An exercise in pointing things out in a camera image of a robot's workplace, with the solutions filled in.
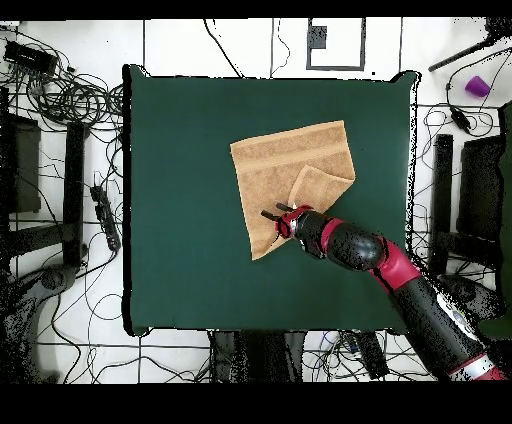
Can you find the tan terry towel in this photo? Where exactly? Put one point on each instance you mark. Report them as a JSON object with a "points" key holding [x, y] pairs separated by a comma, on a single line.
{"points": [[272, 168]]}

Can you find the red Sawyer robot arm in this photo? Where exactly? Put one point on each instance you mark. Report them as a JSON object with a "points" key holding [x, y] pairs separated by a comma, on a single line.
{"points": [[420, 312]]}

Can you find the dark flat panel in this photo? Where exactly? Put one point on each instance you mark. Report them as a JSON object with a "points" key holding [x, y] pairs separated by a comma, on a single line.
{"points": [[26, 168], [480, 188]]}

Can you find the dark green table cloth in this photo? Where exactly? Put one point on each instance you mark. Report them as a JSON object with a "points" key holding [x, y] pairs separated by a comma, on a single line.
{"points": [[180, 120]]}

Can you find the black power strip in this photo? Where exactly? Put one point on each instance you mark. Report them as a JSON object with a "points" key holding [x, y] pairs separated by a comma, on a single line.
{"points": [[106, 220], [370, 354]]}

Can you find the small dark grey square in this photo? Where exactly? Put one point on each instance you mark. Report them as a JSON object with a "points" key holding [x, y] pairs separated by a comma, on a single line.
{"points": [[318, 37]]}

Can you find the black power adapter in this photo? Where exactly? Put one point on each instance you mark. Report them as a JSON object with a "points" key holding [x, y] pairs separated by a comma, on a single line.
{"points": [[460, 118]]}

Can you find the purple plastic cup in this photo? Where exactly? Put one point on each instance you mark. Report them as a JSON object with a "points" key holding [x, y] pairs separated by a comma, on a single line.
{"points": [[476, 86]]}

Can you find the black rod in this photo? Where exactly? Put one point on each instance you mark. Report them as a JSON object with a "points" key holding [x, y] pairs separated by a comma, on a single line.
{"points": [[464, 53]]}

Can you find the black electronics box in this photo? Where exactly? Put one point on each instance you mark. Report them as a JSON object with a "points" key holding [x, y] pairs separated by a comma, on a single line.
{"points": [[30, 58]]}

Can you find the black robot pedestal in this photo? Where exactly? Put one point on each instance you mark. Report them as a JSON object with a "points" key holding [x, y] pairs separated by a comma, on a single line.
{"points": [[256, 356]]}

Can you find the grey square floor frame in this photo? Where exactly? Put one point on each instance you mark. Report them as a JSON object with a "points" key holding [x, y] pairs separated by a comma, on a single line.
{"points": [[336, 68]]}

